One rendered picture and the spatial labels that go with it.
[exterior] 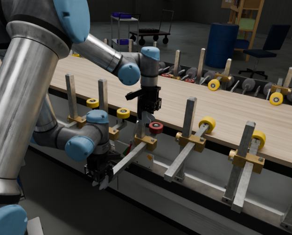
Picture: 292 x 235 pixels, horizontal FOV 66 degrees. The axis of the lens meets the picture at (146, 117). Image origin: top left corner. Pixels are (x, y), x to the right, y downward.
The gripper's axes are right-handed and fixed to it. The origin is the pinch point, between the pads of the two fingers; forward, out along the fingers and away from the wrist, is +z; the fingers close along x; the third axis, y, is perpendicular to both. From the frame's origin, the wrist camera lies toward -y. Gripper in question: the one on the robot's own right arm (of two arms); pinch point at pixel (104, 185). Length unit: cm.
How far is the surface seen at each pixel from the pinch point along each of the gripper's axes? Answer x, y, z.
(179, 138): 18.7, -32.2, -13.4
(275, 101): 56, -120, -10
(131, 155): 0.5, -19.7, -3.5
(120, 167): 1.2, -9.3, -3.5
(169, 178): 25.9, -6.5, -12.3
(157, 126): 1.1, -44.2, -8.1
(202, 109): 15, -81, -8
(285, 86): 59, -142, -16
